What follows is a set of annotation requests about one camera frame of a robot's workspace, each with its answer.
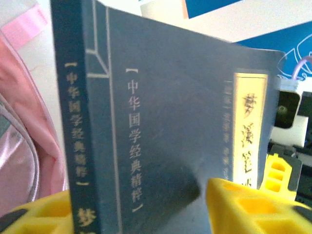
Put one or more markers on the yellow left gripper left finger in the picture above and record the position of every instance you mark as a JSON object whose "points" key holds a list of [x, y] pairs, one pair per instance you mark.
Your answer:
{"points": [[39, 214]]}

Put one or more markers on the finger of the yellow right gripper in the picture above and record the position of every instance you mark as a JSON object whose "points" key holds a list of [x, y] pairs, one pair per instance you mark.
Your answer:
{"points": [[278, 175]]}

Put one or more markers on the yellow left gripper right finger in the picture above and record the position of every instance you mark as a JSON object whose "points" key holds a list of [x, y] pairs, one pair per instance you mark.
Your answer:
{"points": [[248, 214]]}

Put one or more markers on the pink student backpack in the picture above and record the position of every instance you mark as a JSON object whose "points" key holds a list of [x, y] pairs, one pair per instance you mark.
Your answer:
{"points": [[29, 122]]}

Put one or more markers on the dark blue Chinese book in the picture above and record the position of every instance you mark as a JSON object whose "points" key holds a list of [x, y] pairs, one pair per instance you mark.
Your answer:
{"points": [[170, 97]]}

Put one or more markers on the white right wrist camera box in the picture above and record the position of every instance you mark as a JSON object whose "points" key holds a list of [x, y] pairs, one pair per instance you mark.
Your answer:
{"points": [[299, 131]]}

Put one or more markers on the blue floral wall poster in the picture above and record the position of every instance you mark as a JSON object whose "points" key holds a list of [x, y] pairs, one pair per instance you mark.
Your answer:
{"points": [[268, 44], [207, 7]]}

